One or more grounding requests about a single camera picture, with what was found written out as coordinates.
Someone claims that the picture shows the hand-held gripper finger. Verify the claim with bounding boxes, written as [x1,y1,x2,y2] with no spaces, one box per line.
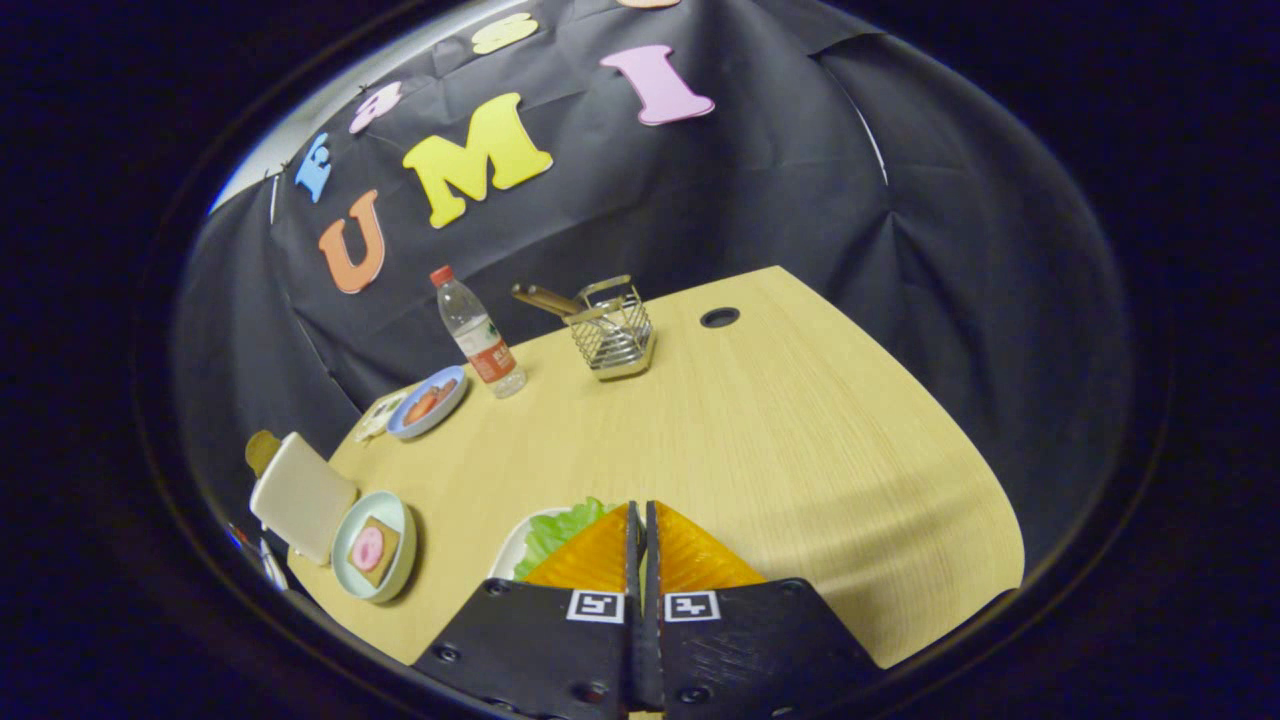
[412,500,646,720]
[645,500,886,720]

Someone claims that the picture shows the green lettuce leaf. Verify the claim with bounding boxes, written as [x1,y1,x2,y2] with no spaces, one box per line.
[513,497,611,581]

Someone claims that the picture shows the white square plate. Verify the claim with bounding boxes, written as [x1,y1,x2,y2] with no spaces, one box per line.
[487,507,571,581]

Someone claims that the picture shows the bread slice under ham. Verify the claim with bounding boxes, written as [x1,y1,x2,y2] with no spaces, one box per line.
[347,516,402,589]

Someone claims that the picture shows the pale green round plate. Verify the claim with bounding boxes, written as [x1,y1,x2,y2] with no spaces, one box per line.
[331,490,418,604]

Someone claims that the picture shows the blue round plate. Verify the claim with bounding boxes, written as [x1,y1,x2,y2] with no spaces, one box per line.
[387,365,469,441]

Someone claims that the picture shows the clear red-capped water bottle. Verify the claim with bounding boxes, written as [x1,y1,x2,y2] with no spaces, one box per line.
[430,265,528,400]

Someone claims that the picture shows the white divided condiment tray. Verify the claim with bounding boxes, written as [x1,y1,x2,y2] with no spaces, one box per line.
[355,392,409,443]

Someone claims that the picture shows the white toaster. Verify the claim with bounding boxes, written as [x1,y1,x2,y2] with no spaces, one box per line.
[249,432,359,567]

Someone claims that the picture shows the black backdrop cloth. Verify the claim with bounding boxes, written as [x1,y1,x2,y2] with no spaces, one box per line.
[170,0,1136,561]

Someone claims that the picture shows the metal wire utensil holder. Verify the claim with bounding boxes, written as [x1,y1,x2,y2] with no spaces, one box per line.
[563,275,658,382]

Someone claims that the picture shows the wooden-handled utensil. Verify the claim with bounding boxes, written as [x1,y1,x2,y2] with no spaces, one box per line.
[511,282,586,319]

